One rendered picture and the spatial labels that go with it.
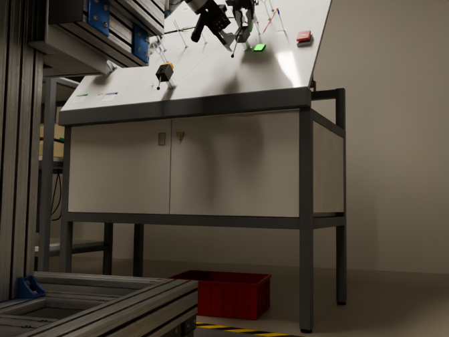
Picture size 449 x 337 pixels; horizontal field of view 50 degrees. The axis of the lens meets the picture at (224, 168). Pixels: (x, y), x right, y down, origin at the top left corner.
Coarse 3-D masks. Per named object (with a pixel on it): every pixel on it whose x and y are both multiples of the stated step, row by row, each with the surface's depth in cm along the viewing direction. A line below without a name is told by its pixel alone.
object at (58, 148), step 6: (42, 126) 237; (60, 126) 240; (42, 132) 235; (54, 132) 237; (60, 132) 240; (42, 138) 232; (54, 138) 238; (60, 138) 240; (42, 144) 231; (54, 144) 236; (60, 144) 240; (42, 150) 230; (54, 150) 236; (60, 150) 240; (54, 156) 237; (60, 156) 240
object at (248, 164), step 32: (192, 128) 195; (224, 128) 189; (256, 128) 183; (288, 128) 177; (192, 160) 194; (224, 160) 188; (256, 160) 182; (288, 160) 176; (192, 192) 193; (224, 192) 187; (256, 192) 181; (288, 192) 175
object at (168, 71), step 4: (164, 64) 198; (168, 64) 197; (160, 68) 197; (164, 68) 196; (168, 68) 197; (156, 72) 196; (160, 72) 196; (164, 72) 194; (168, 72) 197; (172, 72) 199; (156, 76) 196; (160, 76) 195; (164, 76) 195; (168, 76) 196; (160, 80) 198; (164, 80) 197; (168, 80) 196; (168, 84) 201; (172, 84) 202; (156, 88) 194; (168, 88) 203; (172, 88) 202
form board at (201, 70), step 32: (224, 0) 242; (256, 0) 230; (288, 0) 219; (320, 0) 209; (256, 32) 210; (288, 32) 201; (320, 32) 192; (160, 64) 220; (192, 64) 210; (224, 64) 201; (256, 64) 193; (288, 64) 185; (128, 96) 211; (160, 96) 202; (192, 96) 193
